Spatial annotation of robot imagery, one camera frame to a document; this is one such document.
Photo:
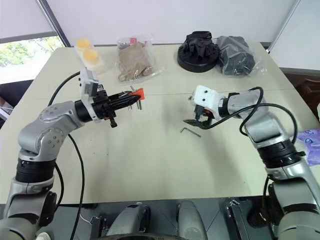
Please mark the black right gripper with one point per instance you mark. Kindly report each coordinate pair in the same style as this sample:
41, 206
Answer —
203, 113

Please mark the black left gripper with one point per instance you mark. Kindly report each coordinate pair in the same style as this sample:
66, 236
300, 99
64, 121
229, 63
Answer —
101, 103

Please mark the red hex key holder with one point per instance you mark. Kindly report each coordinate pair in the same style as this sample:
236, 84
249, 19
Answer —
139, 93

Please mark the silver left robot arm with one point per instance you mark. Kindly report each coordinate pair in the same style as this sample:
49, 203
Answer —
50, 120

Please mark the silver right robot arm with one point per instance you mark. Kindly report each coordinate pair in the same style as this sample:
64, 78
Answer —
262, 125

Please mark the loose dark hex key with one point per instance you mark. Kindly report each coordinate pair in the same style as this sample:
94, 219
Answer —
190, 131

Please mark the hex key in holder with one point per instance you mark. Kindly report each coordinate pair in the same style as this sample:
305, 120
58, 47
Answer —
131, 89
140, 105

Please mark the clear bag with brown items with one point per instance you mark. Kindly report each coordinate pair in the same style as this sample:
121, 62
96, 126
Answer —
136, 60

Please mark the clear box with yellow cups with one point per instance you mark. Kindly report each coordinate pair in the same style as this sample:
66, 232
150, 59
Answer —
90, 56

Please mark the black round base with gloves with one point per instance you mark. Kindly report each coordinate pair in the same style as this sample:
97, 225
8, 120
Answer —
197, 53

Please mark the clear bag with black items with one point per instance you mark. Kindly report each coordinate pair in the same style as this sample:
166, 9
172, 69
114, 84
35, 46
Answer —
236, 56

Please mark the grey rounded shape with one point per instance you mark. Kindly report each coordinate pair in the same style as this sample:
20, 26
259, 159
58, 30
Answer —
130, 220
191, 220

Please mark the black chair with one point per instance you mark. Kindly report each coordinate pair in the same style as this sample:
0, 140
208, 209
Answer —
13, 92

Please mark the purple plastic bag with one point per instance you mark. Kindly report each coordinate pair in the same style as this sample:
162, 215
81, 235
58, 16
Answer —
311, 145

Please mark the brown wooden furniture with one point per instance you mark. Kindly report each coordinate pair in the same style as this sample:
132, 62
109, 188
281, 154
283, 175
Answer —
308, 91

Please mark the white panel board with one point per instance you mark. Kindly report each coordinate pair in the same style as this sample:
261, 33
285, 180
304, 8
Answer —
297, 30

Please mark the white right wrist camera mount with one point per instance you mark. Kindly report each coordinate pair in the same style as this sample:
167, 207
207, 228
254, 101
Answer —
206, 97

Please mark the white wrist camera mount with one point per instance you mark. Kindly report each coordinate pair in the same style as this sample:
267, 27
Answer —
206, 97
87, 82

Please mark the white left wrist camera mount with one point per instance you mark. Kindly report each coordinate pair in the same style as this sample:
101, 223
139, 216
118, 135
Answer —
87, 82

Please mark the metal bracket under table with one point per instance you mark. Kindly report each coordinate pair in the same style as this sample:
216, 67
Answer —
98, 226
236, 217

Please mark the dark window frame bar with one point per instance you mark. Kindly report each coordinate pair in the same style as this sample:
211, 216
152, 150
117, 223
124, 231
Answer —
53, 23

